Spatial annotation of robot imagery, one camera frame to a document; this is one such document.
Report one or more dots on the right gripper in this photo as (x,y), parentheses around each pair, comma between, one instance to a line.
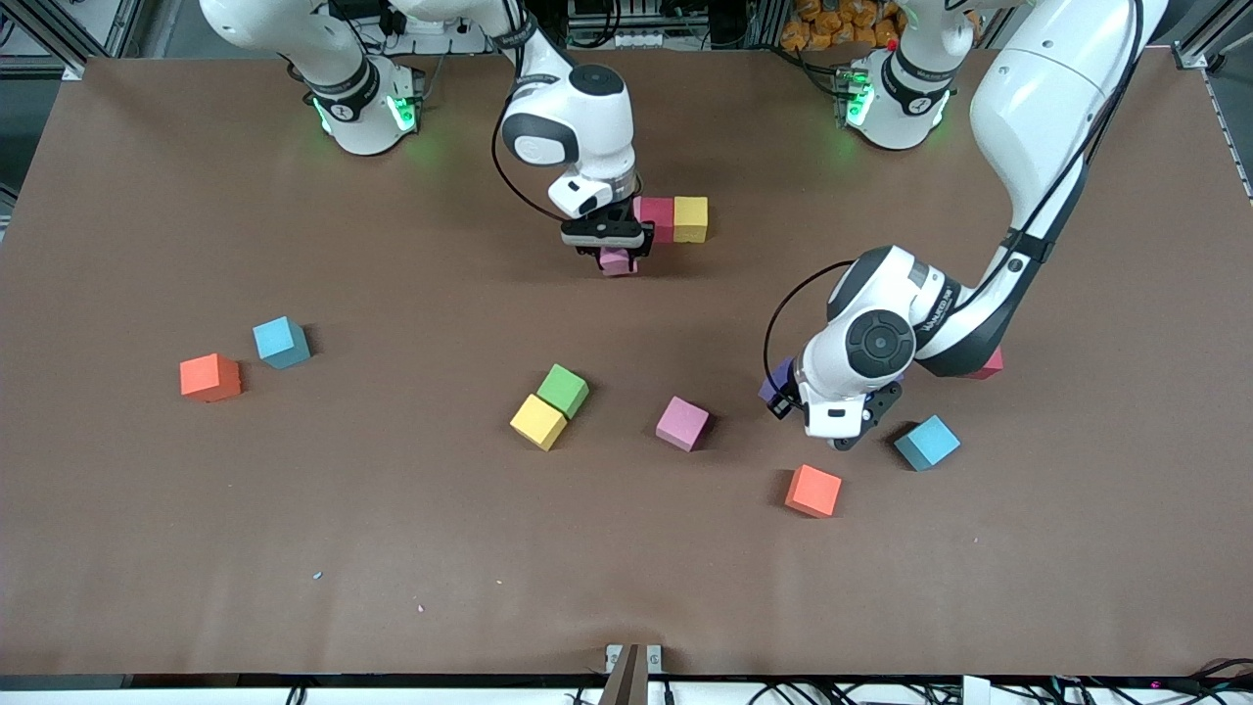
(626,214)

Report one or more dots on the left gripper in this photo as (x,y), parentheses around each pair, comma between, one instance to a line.
(782,400)

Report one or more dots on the pink foam cube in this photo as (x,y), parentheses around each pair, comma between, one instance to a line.
(617,263)
(682,423)

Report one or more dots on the crimson foam cube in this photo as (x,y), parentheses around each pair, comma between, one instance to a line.
(658,217)
(991,368)

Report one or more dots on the yellow foam cube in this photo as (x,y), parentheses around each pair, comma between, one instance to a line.
(539,420)
(690,219)

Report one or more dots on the orange foam cube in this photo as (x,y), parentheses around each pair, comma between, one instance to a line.
(813,491)
(210,377)

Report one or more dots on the green foam cube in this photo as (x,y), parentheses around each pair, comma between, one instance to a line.
(563,390)

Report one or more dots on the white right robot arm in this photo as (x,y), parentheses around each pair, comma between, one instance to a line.
(573,127)

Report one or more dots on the blue foam cube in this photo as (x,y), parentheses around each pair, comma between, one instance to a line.
(281,342)
(927,443)

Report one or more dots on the black equipment rack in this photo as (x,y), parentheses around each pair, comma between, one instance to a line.
(705,24)

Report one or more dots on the white power strip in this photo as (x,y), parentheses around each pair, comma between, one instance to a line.
(431,22)

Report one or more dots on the orange snack bags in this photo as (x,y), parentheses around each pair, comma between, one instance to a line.
(827,27)

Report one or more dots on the metal table edge bracket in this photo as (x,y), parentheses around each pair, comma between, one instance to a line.
(654,656)

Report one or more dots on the brown mounting post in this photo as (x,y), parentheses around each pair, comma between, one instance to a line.
(625,681)

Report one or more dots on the aluminium table side rail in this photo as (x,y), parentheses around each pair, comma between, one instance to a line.
(1235,147)

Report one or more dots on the aluminium frame profile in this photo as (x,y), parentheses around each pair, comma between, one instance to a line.
(1189,57)
(70,69)

